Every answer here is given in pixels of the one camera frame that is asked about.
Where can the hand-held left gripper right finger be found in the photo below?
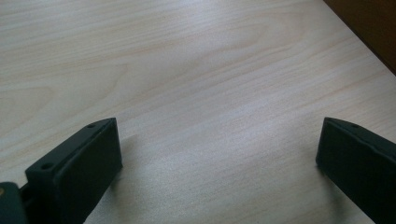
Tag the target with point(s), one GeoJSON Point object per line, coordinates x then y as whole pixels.
{"type": "Point", "coordinates": [355, 161]}

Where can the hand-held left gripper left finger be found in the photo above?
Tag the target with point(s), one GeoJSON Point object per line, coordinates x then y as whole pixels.
{"type": "Point", "coordinates": [84, 168]}

